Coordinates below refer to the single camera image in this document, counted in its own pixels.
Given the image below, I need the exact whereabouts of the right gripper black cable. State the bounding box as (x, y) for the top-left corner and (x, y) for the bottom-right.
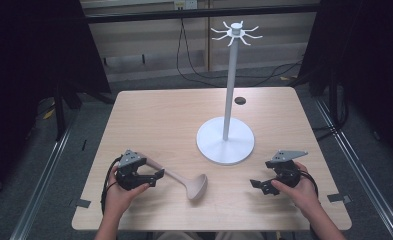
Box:
(298, 169), (320, 198)

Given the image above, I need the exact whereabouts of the black horizontal bar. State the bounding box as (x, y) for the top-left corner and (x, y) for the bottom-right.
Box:
(85, 3), (321, 24)

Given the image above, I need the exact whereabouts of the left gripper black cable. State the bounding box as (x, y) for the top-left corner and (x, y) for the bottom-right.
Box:
(100, 155), (123, 216)

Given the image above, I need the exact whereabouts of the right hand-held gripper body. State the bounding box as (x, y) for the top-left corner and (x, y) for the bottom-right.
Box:
(265, 149), (309, 189)

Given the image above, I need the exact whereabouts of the black metal stand leg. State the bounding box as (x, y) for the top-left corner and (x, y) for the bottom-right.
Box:
(53, 81), (67, 142)

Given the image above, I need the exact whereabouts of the metal floor rail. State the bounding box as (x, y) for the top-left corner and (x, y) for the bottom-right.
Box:
(9, 124), (75, 240)
(313, 97), (393, 240)

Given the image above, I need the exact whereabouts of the yellow floor tape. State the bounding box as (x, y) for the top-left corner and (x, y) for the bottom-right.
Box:
(42, 107), (56, 121)

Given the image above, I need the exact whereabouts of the dark curtain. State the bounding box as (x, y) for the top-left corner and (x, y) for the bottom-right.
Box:
(0, 0), (112, 204)
(297, 0), (393, 169)

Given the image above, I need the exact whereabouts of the white hook stand rack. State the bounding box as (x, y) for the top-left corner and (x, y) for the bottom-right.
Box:
(196, 20), (264, 166)

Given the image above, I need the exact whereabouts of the person's right hand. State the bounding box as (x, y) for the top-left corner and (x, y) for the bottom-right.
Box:
(271, 161), (322, 218)

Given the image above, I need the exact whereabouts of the white wall socket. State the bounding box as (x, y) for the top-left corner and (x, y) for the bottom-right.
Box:
(173, 0), (199, 11)

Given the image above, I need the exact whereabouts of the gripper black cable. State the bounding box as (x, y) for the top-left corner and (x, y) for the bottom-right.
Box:
(298, 169), (320, 198)
(100, 155), (123, 216)

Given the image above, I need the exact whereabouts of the grey tape strip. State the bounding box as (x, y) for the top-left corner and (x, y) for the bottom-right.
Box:
(326, 193), (352, 205)
(74, 198), (92, 209)

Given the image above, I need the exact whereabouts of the black floor cable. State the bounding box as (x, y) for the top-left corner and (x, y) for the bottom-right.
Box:
(175, 18), (306, 89)

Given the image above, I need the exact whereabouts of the person's left hand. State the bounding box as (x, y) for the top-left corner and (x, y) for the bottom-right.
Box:
(103, 165), (151, 220)

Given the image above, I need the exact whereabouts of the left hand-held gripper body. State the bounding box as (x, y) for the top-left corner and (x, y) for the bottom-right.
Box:
(116, 149), (148, 192)

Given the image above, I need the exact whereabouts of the wooden ladle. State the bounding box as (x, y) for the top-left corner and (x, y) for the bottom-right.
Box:
(145, 157), (209, 201)

